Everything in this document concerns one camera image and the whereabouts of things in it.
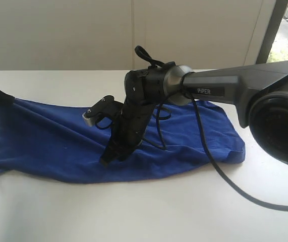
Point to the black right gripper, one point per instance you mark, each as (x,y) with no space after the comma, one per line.
(144,91)

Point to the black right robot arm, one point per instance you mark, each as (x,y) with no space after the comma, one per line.
(258,92)

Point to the blue microfibre towel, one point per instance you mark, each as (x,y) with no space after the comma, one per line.
(54,142)

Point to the dark window frame post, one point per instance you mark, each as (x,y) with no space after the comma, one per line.
(271,31)

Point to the green tree outside window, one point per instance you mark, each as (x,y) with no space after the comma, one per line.
(277,56)

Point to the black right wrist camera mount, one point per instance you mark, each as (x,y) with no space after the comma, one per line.
(106,107)

